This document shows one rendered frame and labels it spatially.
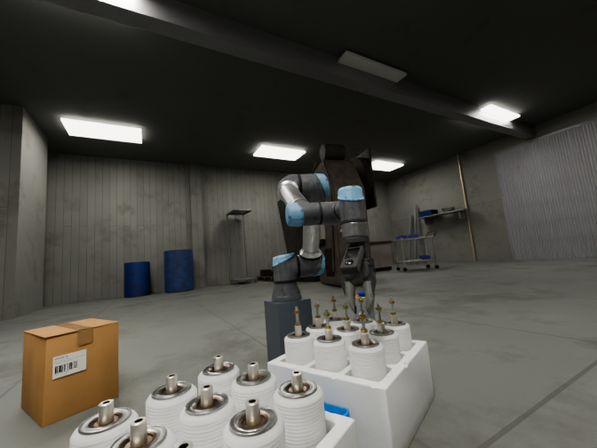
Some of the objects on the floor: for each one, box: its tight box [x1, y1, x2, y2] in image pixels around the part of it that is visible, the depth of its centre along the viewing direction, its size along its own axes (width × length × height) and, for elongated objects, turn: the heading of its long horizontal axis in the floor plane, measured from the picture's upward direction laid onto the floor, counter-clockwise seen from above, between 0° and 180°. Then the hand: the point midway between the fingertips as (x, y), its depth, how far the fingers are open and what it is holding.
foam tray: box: [267, 340, 434, 448], centre depth 90 cm, size 39×39×18 cm
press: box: [312, 143, 378, 287], centre depth 498 cm, size 127×116×248 cm
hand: (361, 309), depth 76 cm, fingers open, 3 cm apart
